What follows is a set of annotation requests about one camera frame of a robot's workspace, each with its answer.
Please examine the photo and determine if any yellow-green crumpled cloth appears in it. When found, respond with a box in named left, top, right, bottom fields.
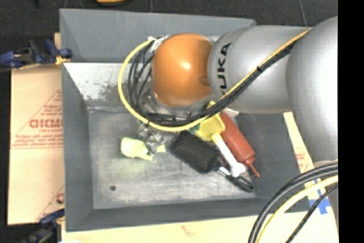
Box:
left=120, top=136, right=166, bottom=162

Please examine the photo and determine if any grey metal bin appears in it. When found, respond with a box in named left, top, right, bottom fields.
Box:
left=59, top=8, right=311, bottom=231

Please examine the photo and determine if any black bristle hairbrush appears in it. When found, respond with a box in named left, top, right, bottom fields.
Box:
left=168, top=131, right=255, bottom=193

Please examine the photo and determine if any yellow and white toy shovel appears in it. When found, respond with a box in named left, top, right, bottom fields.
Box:
left=198, top=116, right=247, bottom=178

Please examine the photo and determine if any red-brown squeeze bottle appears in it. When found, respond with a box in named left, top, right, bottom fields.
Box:
left=220, top=112, right=261, bottom=179

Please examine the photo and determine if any brown cardboard board red print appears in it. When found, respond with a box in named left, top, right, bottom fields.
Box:
left=7, top=63, right=324, bottom=225

